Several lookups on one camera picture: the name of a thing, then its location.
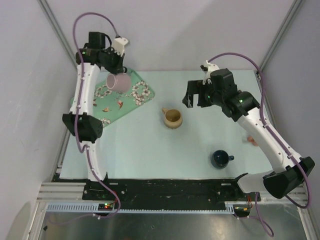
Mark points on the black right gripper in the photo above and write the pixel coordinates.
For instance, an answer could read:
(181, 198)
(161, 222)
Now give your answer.
(194, 87)

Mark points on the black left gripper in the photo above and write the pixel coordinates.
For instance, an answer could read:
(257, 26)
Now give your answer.
(119, 68)

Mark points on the beige mug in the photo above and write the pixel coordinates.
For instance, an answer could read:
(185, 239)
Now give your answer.
(172, 118)

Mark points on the pink ribbed mug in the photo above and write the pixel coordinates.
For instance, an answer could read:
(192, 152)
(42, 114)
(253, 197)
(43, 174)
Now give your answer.
(120, 83)

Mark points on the blue mug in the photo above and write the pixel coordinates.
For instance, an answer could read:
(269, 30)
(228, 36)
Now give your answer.
(220, 159)

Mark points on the orange cup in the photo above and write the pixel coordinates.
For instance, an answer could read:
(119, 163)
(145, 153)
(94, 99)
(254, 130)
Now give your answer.
(252, 141)

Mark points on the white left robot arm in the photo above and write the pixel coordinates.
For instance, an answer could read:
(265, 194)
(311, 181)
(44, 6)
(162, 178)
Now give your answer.
(80, 120)

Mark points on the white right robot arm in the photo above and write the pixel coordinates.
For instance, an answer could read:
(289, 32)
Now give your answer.
(289, 168)

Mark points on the green floral tray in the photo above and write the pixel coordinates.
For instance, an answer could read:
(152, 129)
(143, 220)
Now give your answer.
(109, 105)

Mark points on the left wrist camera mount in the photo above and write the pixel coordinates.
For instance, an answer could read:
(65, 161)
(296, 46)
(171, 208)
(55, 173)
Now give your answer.
(119, 44)

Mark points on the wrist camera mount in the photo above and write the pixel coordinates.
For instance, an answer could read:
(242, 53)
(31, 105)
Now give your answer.
(208, 68)
(119, 44)

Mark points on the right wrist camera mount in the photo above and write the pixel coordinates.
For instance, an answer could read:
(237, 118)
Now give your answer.
(208, 68)

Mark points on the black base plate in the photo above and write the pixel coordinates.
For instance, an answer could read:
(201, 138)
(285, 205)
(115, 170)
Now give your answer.
(178, 192)

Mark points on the aluminium frame rail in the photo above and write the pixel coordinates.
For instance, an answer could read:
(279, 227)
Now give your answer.
(61, 191)

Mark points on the white slotted cable duct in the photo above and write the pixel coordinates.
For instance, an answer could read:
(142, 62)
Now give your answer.
(96, 207)

